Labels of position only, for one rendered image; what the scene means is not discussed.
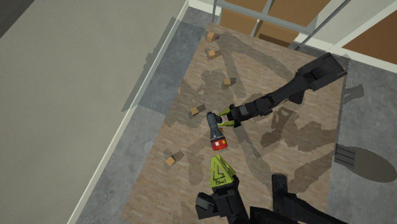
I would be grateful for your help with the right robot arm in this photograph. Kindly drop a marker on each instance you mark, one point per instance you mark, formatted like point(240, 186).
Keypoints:
point(324, 70)

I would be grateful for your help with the small tan block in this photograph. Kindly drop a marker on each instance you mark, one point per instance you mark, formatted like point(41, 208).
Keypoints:
point(194, 111)
point(170, 160)
point(226, 82)
point(210, 37)
point(211, 54)

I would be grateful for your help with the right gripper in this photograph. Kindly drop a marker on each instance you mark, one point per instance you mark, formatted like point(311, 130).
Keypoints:
point(232, 117)

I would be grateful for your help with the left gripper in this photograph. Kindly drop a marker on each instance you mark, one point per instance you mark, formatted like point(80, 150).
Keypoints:
point(225, 184)

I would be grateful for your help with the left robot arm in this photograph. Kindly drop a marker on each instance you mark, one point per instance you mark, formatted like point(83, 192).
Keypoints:
point(287, 208)

